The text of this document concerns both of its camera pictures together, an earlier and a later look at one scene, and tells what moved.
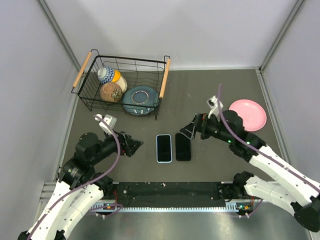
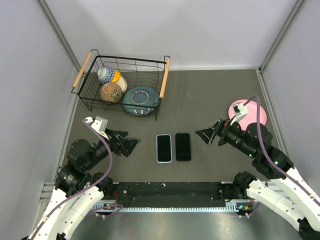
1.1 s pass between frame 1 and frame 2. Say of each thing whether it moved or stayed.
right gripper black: moved
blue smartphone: stayed
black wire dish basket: stayed
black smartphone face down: stayed
